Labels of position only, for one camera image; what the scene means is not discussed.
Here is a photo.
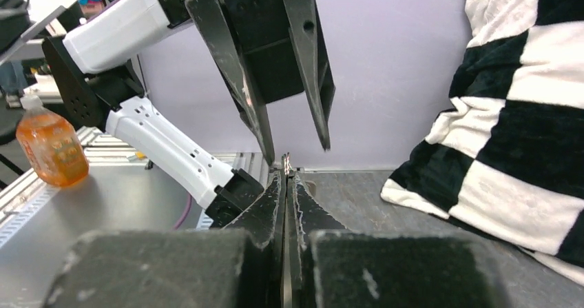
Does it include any metal key organizer plate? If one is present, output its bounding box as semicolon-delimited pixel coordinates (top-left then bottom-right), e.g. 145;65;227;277
282;153;293;176

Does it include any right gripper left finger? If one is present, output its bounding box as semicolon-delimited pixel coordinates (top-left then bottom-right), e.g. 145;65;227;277
43;173;285;307

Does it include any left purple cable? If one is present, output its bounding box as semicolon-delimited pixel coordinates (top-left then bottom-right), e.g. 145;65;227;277
172;194;195;232

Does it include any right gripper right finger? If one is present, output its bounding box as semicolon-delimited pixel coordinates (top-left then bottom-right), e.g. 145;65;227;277
287;174;511;307

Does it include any black and white checkered pillow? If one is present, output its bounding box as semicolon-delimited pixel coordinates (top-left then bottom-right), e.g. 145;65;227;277
380;0;583;284

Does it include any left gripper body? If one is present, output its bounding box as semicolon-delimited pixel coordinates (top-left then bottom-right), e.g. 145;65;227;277
223;0;304;103

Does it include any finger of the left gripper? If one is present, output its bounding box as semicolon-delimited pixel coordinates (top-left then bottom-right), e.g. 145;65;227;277
283;0;335;151
185;0;275;165

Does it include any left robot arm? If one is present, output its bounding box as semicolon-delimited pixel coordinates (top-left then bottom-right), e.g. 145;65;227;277
42;0;335;227

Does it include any orange soap bottle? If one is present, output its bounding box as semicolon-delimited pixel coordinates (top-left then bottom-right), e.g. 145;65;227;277
16;94;89;187

